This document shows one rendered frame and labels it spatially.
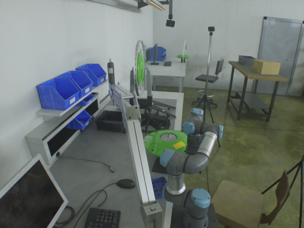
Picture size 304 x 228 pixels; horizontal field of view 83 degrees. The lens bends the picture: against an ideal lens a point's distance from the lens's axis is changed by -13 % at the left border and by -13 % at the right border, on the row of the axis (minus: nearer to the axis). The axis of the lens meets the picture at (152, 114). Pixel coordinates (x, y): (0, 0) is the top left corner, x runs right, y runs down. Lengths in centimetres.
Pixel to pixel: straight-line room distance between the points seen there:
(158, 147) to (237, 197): 75
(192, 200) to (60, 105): 99
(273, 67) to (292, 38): 236
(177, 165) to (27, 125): 101
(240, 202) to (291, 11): 547
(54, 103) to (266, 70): 351
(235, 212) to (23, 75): 164
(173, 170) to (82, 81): 119
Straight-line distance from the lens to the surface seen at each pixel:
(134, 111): 68
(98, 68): 197
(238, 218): 146
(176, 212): 111
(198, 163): 75
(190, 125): 88
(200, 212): 95
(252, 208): 155
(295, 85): 669
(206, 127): 88
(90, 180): 122
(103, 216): 100
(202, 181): 254
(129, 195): 110
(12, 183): 85
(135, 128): 69
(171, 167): 77
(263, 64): 392
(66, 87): 154
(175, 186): 88
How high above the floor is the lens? 174
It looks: 25 degrees down
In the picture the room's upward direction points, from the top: straight up
